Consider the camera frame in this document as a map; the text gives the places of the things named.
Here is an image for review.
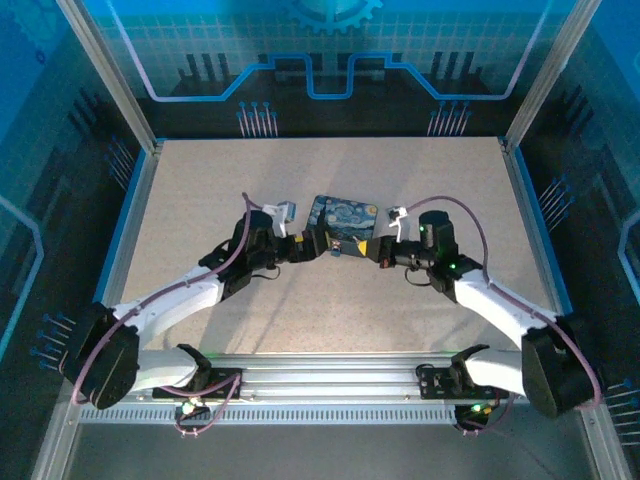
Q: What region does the blue table border strip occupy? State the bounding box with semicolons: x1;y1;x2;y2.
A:
92;141;153;307

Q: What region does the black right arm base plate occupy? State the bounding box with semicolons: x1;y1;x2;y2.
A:
416;363;502;401

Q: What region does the slotted grey cable duct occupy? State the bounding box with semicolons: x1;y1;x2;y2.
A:
78;404;464;427

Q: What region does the aluminium front mounting rail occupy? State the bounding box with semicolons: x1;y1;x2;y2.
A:
139;352;532;402

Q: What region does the aluminium frame post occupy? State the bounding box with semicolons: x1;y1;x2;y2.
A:
501;0;603;150
53;0;162;152

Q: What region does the starry night painted tin box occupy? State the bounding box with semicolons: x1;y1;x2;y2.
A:
305;193;381;259

